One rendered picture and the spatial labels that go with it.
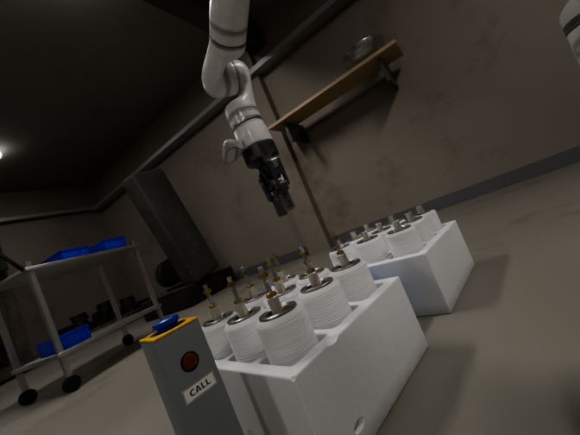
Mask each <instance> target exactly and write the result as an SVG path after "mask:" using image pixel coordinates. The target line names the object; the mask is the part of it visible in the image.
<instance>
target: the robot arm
mask: <svg viewBox="0 0 580 435"><path fill-rule="evenodd" d="M249 1H250V0H210V11H209V18H210V41H209V45H208V48H207V53H206V56H205V61H204V65H203V68H202V76H201V78H202V84H203V87H204V89H205V91H206V93H207V94H208V95H209V96H211V97H212V98H225V97H229V96H234V95H238V96H239V97H238V98H235V99H234V100H232V101H231V102H229V103H228V104H227V105H226V107H225V115H226V117H227V119H228V122H229V124H230V126H231V129H232V131H233V133H234V136H235V138H236V140H232V139H229V140H226V141H225V142H224V145H223V160H224V163H225V164H226V165H228V164H231V163H233V162H235V161H236V160H237V159H238V158H239V157H240V156H243V158H244V161H245V163H246V165H247V167H248V168H250V169H255V168H256V169H258V170H259V173H260V174H259V180H258V182H259V183H260V185H261V187H262V190H263V192H264V194H265V196H266V198H267V201H268V202H269V201H270V202H273V206H274V208H275V210H276V213H277V215H278V217H283V216H285V215H287V211H290V210H292V209H293V208H294V207H295V203H294V202H293V199H292V197H291V194H290V192H289V191H288V189H289V186H288V185H289V184H290V181H289V179H288V177H287V174H286V171H285V169H284V167H283V165H282V162H281V158H280V157H279V151H278V149H277V147H276V146H275V143H274V140H273V138H272V136H271V134H270V132H269V130H268V127H267V126H266V124H265V123H264V122H263V120H262V116H261V114H260V112H259V110H258V109H257V107H256V104H255V98H254V93H253V89H252V83H251V77H250V72H249V69H248V67H247V66H246V65H245V64H244V63H243V62H242V61H240V60H237V59H238V58H240V57H241V56H243V54H244V52H245V48H246V40H247V31H248V20H249ZM559 23H560V26H561V28H562V30H563V31H564V35H565V36H566V39H567V41H568V42H569V44H570V46H571V50H572V52H573V53H574V55H575V57H576V59H577V62H578V64H579V66H580V0H569V1H568V2H567V4H566V5H565V6H564V8H563V10H562V12H561V14H560V17H559ZM271 192H273V195H271Z"/></svg>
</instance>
